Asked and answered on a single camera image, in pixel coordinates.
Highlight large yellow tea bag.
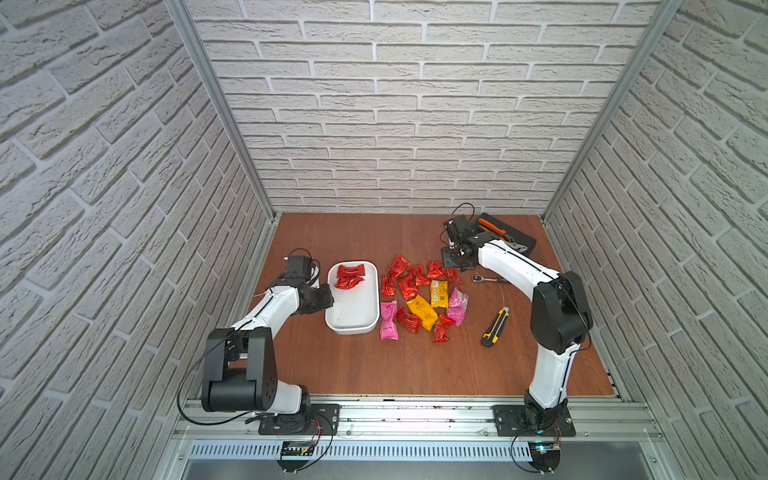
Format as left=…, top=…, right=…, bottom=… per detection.
left=430, top=279, right=450, bottom=309

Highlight white plastic storage box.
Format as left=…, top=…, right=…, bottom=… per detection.
left=325, top=260, right=380, bottom=335

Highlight pink tea bag with barcode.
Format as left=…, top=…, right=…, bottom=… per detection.
left=445, top=287, right=469, bottom=326

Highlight small yellow tea bag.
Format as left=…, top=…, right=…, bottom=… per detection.
left=406, top=295, right=439, bottom=331

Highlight small red tea bag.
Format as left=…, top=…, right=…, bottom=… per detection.
left=396, top=306, right=421, bottom=334

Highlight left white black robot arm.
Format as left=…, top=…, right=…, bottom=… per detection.
left=201, top=284, right=333, bottom=415

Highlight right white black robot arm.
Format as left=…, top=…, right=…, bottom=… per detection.
left=441, top=234, right=593, bottom=431

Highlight black plastic tool case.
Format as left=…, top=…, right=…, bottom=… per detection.
left=477, top=213, right=537, bottom=257

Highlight yellow black utility knife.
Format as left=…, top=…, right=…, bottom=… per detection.
left=481, top=306, right=510, bottom=348

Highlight left controller board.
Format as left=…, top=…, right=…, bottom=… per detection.
left=277, top=440, right=316, bottom=473

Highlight controller board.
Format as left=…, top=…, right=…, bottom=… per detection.
left=528, top=443, right=561, bottom=474
left=277, top=440, right=316, bottom=473

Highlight right controller board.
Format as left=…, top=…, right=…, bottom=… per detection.
left=528, top=443, right=561, bottom=474

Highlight aluminium corner profile left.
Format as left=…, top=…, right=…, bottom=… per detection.
left=166, top=0, right=277, bottom=222

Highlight aluminium corner profile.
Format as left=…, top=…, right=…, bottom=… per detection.
left=540, top=0, right=683, bottom=225
left=166, top=0, right=277, bottom=222

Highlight aluminium corner profile right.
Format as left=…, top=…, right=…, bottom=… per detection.
left=540, top=0, right=683, bottom=225

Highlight chrome ratchet wrench red handle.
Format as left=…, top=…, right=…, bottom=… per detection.
left=472, top=273, right=509, bottom=284

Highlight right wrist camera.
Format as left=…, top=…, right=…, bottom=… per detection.
left=443, top=215, right=476, bottom=246

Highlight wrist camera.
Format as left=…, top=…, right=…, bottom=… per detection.
left=280, top=255, right=320, bottom=288
left=443, top=215, right=476, bottom=246

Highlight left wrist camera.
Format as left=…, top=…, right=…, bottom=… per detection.
left=280, top=255, right=320, bottom=288

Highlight orange handled pliers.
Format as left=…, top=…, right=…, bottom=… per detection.
left=477, top=218, right=529, bottom=254

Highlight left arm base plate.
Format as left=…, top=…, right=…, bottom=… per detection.
left=258, top=403, right=341, bottom=437

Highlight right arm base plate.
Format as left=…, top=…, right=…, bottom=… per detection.
left=491, top=403, right=576, bottom=438

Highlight aluminium front rail frame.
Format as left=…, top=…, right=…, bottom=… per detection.
left=164, top=396, right=669, bottom=470

